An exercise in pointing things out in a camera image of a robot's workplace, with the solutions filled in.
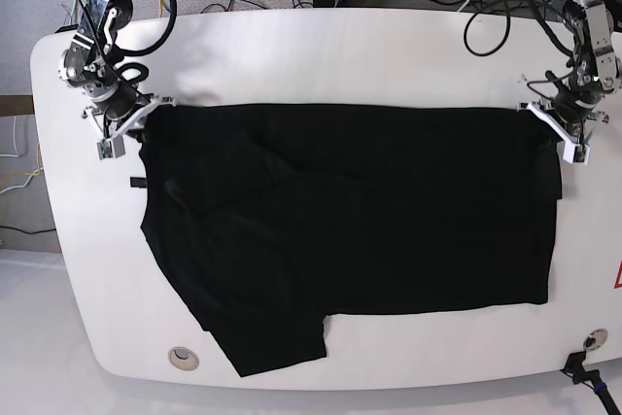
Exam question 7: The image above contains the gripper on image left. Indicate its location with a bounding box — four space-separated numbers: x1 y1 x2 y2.
82 86 175 142

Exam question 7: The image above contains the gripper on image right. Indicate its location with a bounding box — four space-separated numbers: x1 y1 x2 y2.
516 92 610 146

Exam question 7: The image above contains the black T-shirt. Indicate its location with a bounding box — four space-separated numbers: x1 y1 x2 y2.
139 104 562 376

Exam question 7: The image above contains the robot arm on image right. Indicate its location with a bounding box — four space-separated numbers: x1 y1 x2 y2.
525 0 621 146

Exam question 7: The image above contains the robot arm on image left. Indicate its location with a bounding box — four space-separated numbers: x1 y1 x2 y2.
59 0 177 148

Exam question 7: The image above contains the metal table grommet right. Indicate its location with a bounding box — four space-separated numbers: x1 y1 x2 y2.
583 328 608 352

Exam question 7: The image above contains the beige table grommet left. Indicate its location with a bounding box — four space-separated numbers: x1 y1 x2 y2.
168 347 200 371

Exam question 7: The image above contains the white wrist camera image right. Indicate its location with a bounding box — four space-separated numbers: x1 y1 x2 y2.
562 142 591 165

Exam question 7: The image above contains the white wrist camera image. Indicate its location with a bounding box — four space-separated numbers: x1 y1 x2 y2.
97 136 125 160
562 142 591 165

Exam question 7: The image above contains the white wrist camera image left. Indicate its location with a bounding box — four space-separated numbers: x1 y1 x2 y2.
97 136 125 160

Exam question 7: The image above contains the white cable on floor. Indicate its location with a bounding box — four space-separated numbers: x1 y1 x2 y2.
0 115 45 194

